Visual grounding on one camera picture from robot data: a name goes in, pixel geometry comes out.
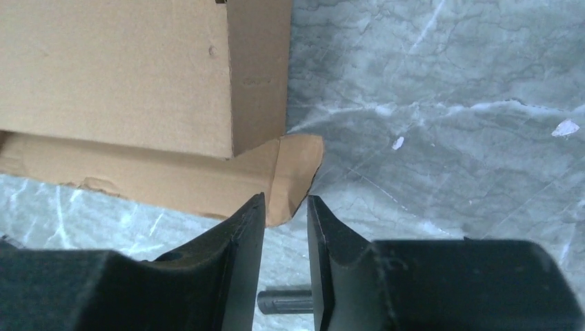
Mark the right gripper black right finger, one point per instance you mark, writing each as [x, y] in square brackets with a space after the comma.
[439, 284]

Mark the brown cardboard box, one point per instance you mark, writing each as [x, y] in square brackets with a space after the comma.
[179, 104]

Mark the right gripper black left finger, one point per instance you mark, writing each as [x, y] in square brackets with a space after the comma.
[208, 283]

